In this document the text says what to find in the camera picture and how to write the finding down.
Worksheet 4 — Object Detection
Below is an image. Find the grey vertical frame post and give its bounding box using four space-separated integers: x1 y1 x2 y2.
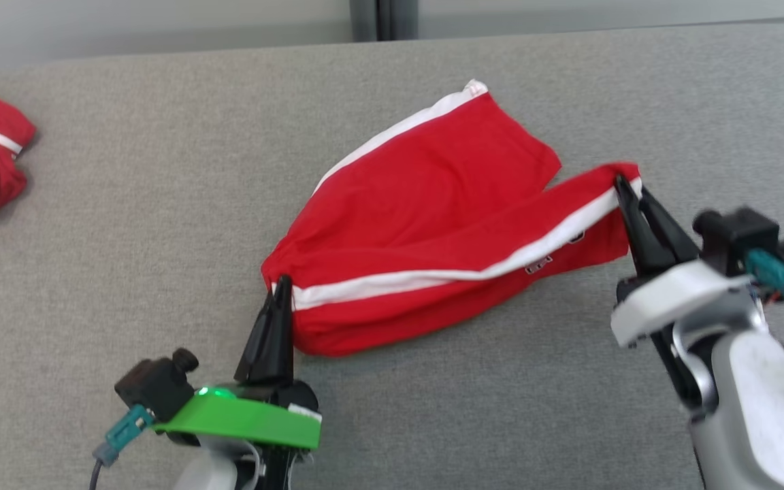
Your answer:
350 0 419 42

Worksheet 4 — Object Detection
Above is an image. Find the grey fabric sofa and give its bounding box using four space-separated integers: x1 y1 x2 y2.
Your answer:
0 24 784 490

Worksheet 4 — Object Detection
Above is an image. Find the left arm cable teal plug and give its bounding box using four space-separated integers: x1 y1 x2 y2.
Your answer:
89 405 154 490

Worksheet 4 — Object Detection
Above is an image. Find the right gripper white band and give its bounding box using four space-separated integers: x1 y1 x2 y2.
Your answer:
610 175 767 409

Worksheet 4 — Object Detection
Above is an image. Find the red shorts white side stripe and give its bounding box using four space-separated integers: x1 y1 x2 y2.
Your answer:
261 80 642 357

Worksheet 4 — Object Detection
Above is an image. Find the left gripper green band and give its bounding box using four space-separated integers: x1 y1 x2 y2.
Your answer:
154 275 323 490

